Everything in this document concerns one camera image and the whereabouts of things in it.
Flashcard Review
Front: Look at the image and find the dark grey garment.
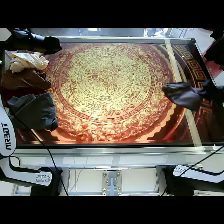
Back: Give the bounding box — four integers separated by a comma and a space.
6, 92, 60, 132

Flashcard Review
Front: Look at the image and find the dark brown T-shirt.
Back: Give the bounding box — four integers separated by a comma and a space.
161, 81, 210, 112

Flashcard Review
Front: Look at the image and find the brown garment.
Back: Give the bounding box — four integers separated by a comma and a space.
0, 67, 53, 91

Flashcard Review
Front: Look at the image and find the white garment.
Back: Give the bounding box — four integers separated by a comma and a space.
6, 50, 51, 74

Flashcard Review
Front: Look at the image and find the black garment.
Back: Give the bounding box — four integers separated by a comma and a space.
203, 29, 224, 67

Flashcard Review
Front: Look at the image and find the silver frame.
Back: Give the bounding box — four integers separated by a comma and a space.
13, 34, 224, 197

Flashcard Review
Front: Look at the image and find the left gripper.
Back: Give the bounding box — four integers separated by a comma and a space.
42, 36, 64, 55

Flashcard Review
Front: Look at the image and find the black cable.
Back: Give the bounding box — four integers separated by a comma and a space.
12, 114, 69, 196
178, 145, 224, 178

